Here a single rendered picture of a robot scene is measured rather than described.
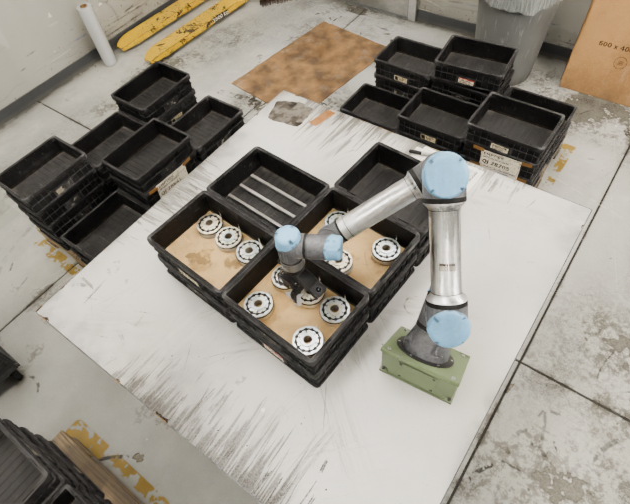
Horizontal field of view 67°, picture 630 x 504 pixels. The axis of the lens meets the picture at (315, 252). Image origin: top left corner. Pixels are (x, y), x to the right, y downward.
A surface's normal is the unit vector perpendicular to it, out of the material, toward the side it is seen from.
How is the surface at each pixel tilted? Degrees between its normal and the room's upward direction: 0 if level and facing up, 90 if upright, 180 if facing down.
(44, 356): 0
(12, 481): 0
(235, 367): 0
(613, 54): 76
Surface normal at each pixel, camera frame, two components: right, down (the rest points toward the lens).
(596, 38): -0.58, 0.53
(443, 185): -0.16, 0.10
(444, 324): -0.15, 0.35
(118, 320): -0.09, -0.58
